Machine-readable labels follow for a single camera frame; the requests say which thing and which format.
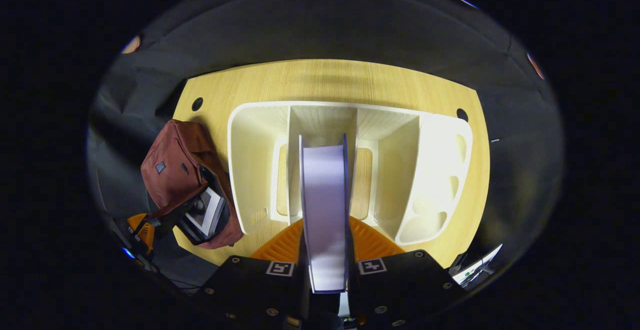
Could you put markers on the blue spine book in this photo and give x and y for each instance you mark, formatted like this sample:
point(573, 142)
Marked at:
point(325, 210)

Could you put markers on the black backdrop cloth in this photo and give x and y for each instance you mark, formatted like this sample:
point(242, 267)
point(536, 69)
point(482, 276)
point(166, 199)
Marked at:
point(325, 29)

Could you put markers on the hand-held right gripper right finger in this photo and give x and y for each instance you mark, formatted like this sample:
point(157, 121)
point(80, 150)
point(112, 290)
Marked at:
point(400, 290)

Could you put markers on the cream bookshelf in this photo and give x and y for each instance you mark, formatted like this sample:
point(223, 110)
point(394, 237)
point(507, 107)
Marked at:
point(255, 170)

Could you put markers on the black table grommet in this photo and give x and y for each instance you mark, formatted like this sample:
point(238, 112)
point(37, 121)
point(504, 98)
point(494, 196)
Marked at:
point(197, 104)
point(462, 115)

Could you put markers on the maroon schoolbag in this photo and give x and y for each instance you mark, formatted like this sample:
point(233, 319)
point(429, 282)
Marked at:
point(175, 164)

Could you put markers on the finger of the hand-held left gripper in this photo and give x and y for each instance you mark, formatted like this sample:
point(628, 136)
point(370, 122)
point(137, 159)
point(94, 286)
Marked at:
point(144, 232)

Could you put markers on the white device box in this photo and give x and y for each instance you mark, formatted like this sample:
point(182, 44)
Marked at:
point(475, 267)

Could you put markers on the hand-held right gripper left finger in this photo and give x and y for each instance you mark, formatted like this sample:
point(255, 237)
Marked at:
point(260, 290)

